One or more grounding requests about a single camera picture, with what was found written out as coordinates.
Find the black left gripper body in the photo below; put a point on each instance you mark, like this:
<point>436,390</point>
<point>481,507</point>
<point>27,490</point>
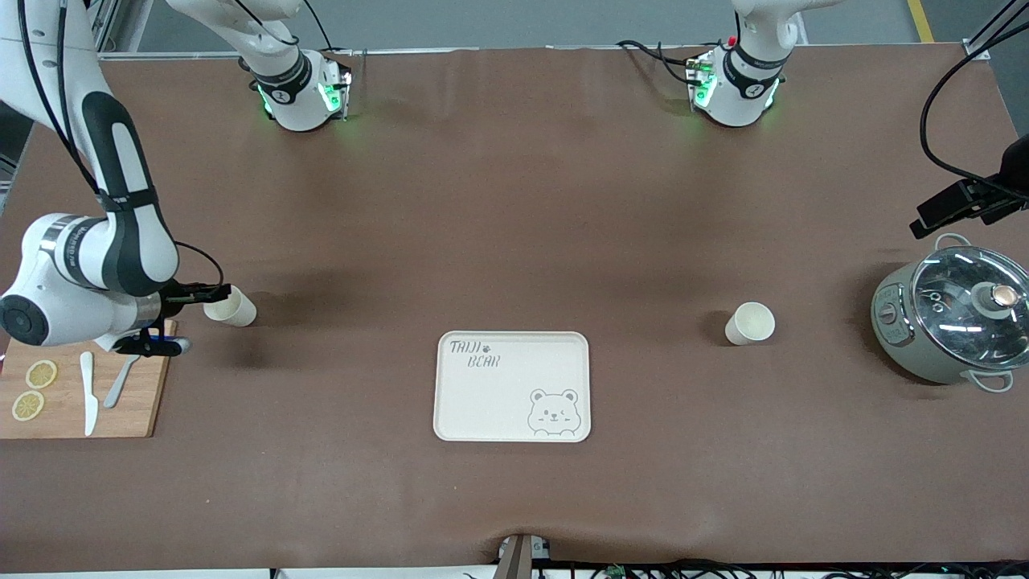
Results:
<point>1010,184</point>

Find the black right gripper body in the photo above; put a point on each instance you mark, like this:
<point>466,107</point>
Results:
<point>172,302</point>

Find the white IKEA cup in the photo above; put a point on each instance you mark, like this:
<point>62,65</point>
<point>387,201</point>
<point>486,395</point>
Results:
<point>239,310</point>
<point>754,323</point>

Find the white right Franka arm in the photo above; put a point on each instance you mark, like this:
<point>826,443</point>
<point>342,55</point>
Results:
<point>72,305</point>

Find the glass pot lid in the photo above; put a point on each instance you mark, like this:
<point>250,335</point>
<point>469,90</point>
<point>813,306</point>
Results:
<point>961,314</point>

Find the white plastic knife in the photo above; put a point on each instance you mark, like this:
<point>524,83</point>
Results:
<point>88,402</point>

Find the grey electric cooking pot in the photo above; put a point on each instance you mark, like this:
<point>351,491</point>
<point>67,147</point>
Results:
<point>896,338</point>

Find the yellow lemon slice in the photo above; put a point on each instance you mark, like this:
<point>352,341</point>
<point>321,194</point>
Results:
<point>28,405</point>
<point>42,374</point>

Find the bamboo cutting board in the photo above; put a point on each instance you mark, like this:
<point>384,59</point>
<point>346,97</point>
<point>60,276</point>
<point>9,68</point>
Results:
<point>64,422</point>

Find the cream bear print tray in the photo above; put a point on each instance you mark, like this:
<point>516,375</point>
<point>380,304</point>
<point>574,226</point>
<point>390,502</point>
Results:
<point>514,402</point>

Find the small white device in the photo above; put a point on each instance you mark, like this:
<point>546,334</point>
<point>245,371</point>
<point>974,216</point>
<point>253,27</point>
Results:
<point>541,548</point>

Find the aluminium frame post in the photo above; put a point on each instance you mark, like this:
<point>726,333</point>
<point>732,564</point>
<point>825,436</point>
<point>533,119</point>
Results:
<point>143,24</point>

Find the aluminium table edge rail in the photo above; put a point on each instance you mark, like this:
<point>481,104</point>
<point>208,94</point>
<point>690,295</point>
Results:
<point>482,49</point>

